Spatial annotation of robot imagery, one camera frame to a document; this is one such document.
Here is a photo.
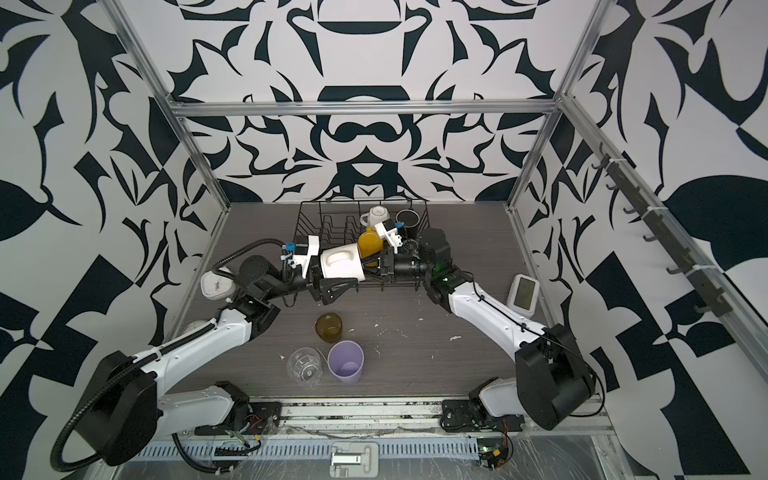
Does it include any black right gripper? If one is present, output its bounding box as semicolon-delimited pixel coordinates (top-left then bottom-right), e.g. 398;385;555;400
357;251;439;285

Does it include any white mug red inside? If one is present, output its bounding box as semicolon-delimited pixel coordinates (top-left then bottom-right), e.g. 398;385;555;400
319;243;365;282

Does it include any yellow mug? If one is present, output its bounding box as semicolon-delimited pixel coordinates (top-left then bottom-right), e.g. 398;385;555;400
357;227;383;267

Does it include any black mug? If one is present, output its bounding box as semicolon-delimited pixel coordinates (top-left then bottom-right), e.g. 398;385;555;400
396;209;421;240

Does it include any white faceted mug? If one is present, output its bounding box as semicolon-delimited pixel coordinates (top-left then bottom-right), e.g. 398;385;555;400
360;205;391;229

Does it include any lilac plastic cup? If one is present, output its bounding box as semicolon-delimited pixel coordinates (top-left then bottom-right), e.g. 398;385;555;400
327;340;365;385

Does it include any cream mug dark green outside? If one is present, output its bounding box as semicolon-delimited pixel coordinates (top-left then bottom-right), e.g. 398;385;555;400
399;239;419;255

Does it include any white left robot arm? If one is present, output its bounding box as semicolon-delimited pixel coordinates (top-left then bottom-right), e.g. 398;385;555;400
50;244;365;472

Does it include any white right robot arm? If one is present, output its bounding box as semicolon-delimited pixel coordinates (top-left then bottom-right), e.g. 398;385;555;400
378;228;598;431

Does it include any olive green glass cup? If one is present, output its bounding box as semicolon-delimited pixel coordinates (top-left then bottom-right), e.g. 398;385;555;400
315;313;343;344

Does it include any clear glass cup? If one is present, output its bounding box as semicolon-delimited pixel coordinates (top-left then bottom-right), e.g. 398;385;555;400
286;347;323;387

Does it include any white square alarm clock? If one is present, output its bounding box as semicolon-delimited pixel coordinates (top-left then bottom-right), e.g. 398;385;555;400
200;271;237;300

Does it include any white digital thermometer display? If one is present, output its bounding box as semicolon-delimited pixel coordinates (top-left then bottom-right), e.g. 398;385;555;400
506;274;540;318

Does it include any round grey alarm clock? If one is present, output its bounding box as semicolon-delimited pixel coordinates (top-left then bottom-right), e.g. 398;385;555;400
181;320;209;335

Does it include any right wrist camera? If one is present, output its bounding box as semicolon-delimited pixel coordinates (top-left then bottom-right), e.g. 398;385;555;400
374;219;403;253

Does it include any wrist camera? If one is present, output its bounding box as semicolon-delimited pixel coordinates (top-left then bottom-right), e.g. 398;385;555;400
281;235;320;279
374;219;403;253

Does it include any black wire dish rack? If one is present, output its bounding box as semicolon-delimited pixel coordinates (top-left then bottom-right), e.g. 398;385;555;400
295;199;430;290

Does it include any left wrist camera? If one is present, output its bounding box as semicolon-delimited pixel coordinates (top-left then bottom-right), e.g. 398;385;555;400
281;235;320;279

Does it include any silver latch bracket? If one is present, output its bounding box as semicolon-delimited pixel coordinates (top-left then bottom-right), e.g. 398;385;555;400
329;441;380;479

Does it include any white cable duct strip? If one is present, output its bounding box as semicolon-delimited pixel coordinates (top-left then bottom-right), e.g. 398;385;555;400
131;437;480;462

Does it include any grey wall hook rail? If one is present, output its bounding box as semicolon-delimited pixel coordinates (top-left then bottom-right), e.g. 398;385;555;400
594;142;734;318

